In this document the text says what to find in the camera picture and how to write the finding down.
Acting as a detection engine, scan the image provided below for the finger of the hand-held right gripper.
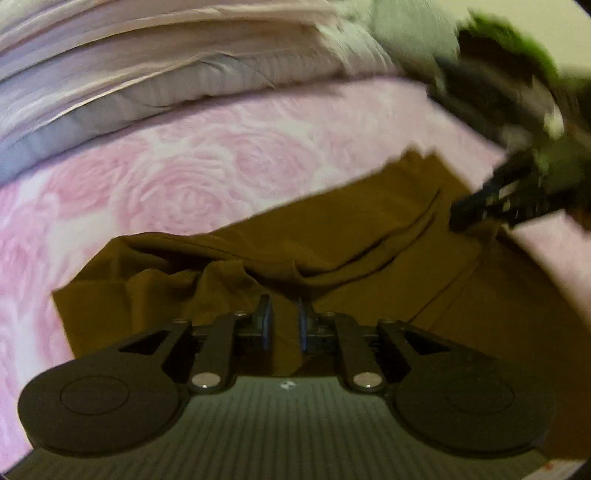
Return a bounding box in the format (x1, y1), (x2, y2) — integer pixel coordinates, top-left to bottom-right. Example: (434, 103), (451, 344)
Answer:
(449, 151), (555, 234)

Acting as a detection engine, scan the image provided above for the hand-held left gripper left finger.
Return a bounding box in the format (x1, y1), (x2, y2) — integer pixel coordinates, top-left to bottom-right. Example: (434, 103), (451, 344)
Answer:
(118, 294), (276, 394)

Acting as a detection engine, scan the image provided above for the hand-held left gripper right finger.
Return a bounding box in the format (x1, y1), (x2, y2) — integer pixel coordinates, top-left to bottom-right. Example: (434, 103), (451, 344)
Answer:
(297, 296), (457, 394)

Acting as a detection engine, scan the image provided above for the brown garment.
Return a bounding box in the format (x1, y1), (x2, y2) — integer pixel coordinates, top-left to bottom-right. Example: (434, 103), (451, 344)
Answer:
(52, 148), (591, 462)

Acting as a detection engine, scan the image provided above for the pale grey pillow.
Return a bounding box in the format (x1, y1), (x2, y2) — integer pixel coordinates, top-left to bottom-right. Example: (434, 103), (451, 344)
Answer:
(369, 0), (460, 75)

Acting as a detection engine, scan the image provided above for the pink floral bed sheet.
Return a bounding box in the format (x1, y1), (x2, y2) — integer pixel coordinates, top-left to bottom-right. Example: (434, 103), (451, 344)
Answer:
(0, 76), (591, 468)

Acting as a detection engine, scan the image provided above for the folded grey pink quilt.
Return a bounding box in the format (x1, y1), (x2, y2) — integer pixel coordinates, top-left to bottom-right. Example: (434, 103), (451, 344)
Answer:
(0, 0), (403, 185)

